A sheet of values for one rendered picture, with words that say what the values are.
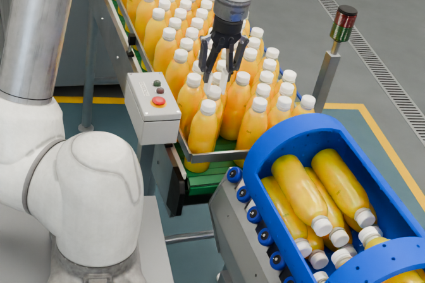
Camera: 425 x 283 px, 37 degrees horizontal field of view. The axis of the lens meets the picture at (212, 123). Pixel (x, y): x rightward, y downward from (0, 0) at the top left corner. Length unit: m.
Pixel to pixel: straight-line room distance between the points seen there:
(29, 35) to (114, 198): 0.31
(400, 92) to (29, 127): 3.43
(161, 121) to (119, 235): 0.55
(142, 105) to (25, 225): 0.47
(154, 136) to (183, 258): 1.17
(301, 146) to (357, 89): 2.67
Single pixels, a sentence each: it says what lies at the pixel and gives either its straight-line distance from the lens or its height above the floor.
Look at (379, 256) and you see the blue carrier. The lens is 1.22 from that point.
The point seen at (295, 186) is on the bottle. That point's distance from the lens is 1.42.
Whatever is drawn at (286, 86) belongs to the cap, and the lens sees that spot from 1.81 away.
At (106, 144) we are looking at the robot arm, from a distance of 1.10.
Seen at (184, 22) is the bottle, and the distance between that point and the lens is 2.10.
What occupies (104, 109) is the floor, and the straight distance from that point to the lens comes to 3.48.
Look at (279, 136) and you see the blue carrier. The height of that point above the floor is 1.20.
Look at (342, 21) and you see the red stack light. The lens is 2.00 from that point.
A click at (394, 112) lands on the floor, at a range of 4.10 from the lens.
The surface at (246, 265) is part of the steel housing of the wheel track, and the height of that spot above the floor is 0.86.
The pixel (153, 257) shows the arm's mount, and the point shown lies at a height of 1.07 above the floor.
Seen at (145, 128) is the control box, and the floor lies 1.06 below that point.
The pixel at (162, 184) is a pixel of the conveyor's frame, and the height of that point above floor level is 0.78.
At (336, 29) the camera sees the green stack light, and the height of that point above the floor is 1.19.
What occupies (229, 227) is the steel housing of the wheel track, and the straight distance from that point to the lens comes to 1.67.
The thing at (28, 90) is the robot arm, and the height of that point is 1.38.
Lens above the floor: 2.03
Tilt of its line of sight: 36 degrees down
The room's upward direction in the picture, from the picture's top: 12 degrees clockwise
